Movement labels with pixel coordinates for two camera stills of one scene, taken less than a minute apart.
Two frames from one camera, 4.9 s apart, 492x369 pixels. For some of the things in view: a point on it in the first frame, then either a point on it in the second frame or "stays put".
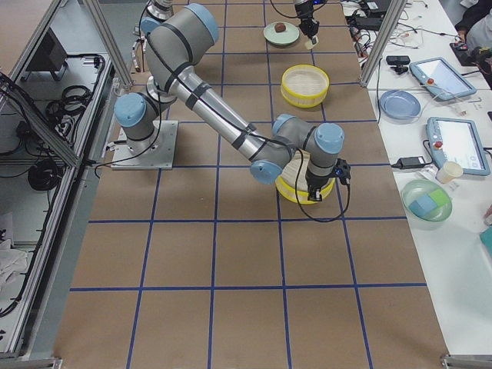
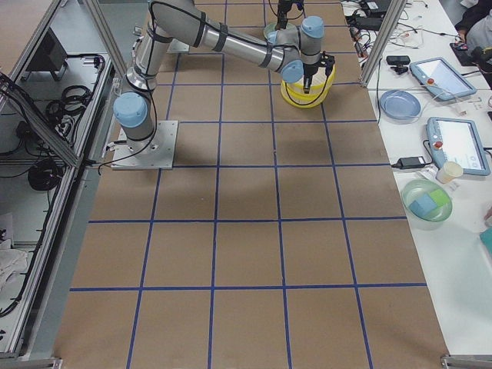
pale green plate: x=290 y=34 stays put
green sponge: x=440 y=197 stays put
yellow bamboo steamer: x=286 y=184 → x=294 y=92
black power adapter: x=407 y=162 stays put
